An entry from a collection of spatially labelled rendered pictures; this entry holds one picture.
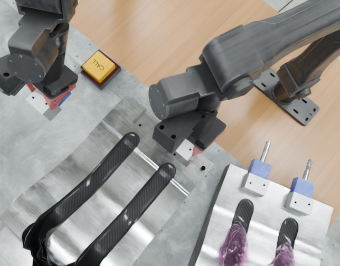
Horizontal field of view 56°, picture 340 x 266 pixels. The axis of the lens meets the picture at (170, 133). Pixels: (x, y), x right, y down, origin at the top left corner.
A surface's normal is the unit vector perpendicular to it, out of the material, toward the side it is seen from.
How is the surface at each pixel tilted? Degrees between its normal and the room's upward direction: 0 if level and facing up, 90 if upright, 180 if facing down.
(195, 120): 22
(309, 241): 0
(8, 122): 0
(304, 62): 88
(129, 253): 28
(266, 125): 0
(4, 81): 62
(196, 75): 16
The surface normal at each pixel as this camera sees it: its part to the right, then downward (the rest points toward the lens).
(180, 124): 0.18, -0.57
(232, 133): 0.05, -0.25
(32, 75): -0.15, 0.76
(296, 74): -0.91, 0.36
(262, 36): -0.18, -0.15
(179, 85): 0.30, -0.35
